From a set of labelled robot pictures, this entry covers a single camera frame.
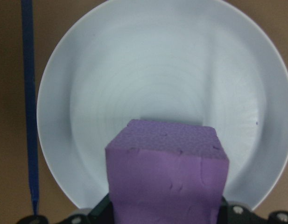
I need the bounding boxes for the white round plate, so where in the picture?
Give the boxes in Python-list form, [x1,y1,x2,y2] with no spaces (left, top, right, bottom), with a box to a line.
[36,0,288,210]

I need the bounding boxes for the purple foam block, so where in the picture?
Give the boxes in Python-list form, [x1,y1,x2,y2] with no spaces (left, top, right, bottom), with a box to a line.
[105,119,229,224]

